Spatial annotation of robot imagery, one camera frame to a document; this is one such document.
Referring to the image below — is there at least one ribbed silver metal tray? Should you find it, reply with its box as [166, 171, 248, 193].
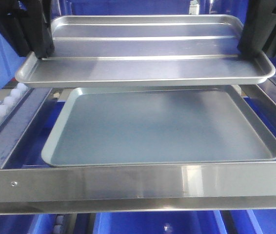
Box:
[15, 15, 276, 88]

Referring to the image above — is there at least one large grey flat tray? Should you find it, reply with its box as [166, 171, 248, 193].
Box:
[41, 85, 276, 167]

